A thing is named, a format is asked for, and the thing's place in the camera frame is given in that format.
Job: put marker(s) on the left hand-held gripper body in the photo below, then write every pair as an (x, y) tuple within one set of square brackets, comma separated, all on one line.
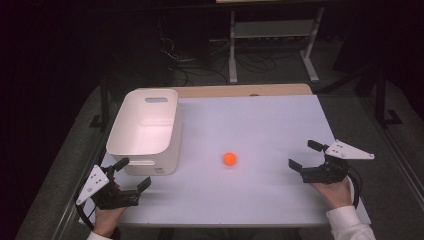
[(110, 196)]

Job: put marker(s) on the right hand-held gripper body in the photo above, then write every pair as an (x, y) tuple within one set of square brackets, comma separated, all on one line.
[(328, 173)]

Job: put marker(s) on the white plastic bin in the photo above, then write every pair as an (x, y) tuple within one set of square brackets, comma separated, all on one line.
[(146, 133)]

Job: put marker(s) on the orange ball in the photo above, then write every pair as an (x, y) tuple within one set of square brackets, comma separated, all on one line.
[(229, 159)]

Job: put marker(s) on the person's right hand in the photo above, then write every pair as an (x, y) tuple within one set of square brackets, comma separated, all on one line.
[(336, 195)]

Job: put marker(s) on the person's left hand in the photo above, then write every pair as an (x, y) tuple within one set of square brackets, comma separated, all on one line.
[(106, 220)]

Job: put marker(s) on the white table cover board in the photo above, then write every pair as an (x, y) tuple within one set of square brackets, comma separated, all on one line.
[(253, 126)]

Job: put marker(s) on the black metal stand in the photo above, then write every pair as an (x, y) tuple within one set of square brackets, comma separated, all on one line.
[(105, 100), (381, 100)]

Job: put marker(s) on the wooden table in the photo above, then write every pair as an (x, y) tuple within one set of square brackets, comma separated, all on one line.
[(233, 90)]

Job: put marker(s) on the white metal stand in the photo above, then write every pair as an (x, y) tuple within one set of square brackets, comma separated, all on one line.
[(233, 50)]

